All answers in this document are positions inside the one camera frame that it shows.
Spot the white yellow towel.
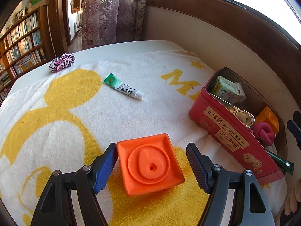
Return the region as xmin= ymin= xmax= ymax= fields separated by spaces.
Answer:
xmin=0 ymin=50 xmax=288 ymax=226

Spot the large metal clamp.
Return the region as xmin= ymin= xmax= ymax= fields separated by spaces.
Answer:
xmin=210 ymin=93 xmax=255 ymax=130

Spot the purple patterned curtain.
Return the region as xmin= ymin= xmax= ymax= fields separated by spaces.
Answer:
xmin=82 ymin=0 xmax=147 ymax=50

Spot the orange studded rubber cube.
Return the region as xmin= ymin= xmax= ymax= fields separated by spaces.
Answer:
xmin=117 ymin=133 xmax=185 ymax=196

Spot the orange duck rubber cube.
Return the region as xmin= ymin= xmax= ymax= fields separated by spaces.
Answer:
xmin=255 ymin=106 xmax=280 ymax=134

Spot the wooden bookshelf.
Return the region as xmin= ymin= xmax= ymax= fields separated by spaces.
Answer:
xmin=1 ymin=6 xmax=55 ymax=103

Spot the red tin box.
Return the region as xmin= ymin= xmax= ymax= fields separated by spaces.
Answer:
xmin=189 ymin=67 xmax=286 ymax=185

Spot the white green ointment tube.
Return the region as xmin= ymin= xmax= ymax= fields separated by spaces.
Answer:
xmin=104 ymin=73 xmax=144 ymax=101

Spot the large pink foam curler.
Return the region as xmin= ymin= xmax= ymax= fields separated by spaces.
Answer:
xmin=252 ymin=121 xmax=275 ymax=146

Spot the pink leopard scrunchie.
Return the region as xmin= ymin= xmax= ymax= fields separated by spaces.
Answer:
xmin=49 ymin=53 xmax=75 ymax=73

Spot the white gloved right hand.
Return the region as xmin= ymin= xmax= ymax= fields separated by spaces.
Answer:
xmin=284 ymin=184 xmax=300 ymax=216

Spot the green yellow medicine box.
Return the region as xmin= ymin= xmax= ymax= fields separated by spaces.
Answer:
xmin=211 ymin=76 xmax=240 ymax=104

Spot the white red roll package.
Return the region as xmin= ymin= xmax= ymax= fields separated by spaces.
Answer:
xmin=235 ymin=82 xmax=246 ymax=103

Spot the green gold tube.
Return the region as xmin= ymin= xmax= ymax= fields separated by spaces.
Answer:
xmin=266 ymin=150 xmax=294 ymax=175

